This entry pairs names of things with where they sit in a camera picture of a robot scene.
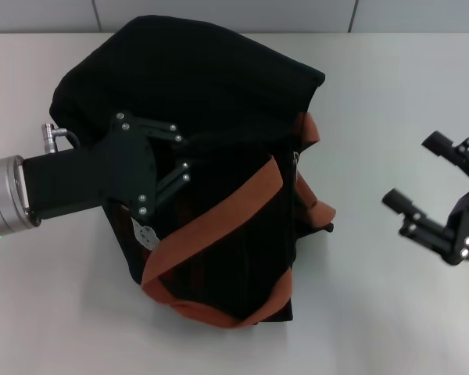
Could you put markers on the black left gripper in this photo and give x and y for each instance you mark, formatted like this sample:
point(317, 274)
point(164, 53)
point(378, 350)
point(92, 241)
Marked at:
point(113, 176)

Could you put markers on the silver zipper pull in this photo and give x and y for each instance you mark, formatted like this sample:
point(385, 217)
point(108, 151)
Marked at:
point(296, 157)

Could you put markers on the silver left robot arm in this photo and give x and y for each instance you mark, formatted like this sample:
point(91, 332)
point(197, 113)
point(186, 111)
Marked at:
point(4, 195)

